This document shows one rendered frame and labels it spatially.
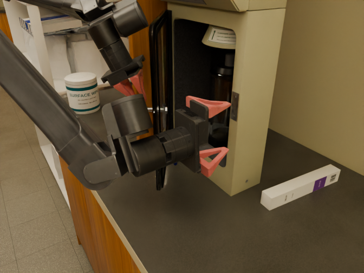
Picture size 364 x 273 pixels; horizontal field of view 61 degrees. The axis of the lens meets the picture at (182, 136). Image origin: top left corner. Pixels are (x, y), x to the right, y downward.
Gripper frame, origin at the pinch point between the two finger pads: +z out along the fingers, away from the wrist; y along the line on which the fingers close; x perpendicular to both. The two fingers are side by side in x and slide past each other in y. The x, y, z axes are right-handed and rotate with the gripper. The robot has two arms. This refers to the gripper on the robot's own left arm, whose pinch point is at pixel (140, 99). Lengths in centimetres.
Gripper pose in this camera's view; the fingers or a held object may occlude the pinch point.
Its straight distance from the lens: 76.8
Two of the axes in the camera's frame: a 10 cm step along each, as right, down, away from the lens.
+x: -0.5, 4.7, -8.8
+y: -9.1, 3.5, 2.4
